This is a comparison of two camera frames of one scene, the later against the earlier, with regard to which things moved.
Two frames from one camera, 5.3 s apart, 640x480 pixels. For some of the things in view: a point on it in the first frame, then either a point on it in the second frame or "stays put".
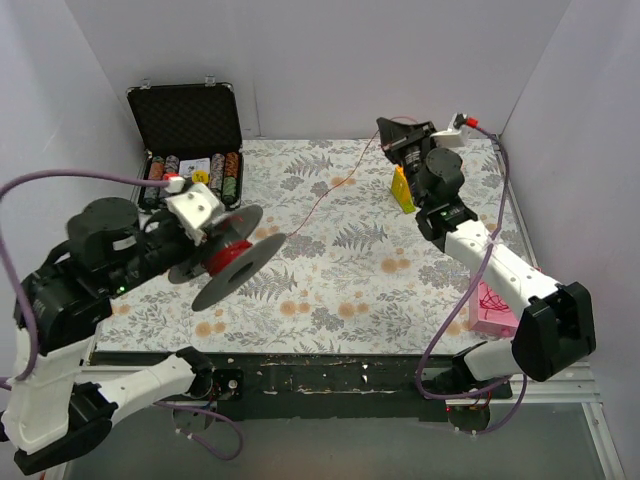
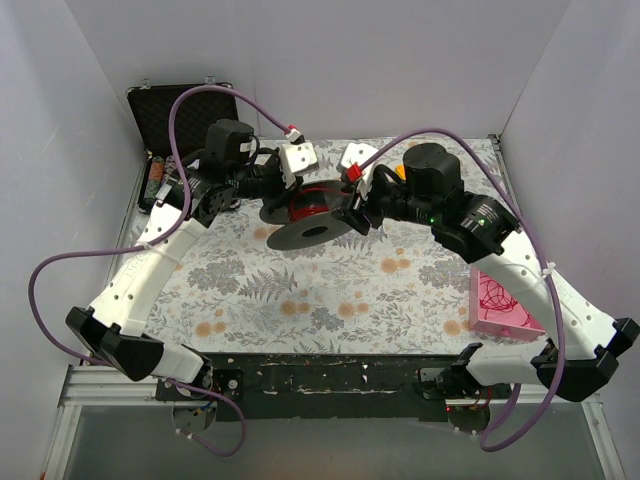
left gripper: (182, 241) → (279, 185)
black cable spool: (230, 261) → (307, 214)
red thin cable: (356, 167) → (300, 212)
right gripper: (406, 141) → (361, 208)
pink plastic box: (491, 313) stays put
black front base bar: (328, 387) stays put
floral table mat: (354, 274) stays put
